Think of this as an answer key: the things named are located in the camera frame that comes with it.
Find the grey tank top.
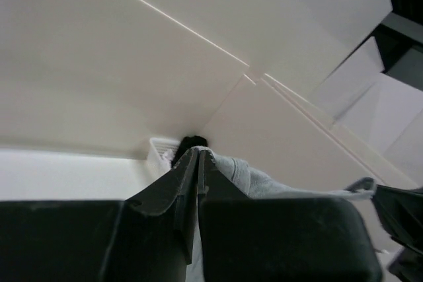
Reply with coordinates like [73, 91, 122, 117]
[184, 145, 377, 282]

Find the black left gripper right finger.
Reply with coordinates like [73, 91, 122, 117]
[198, 150, 383, 281]

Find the black crumpled garment in basket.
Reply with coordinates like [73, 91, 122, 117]
[171, 135, 208, 167]

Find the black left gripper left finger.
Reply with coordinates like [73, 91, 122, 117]
[1, 150, 198, 281]

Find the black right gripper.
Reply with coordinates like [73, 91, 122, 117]
[373, 186, 422, 281]

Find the white plastic laundry basket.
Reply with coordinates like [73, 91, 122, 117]
[146, 137, 180, 180]

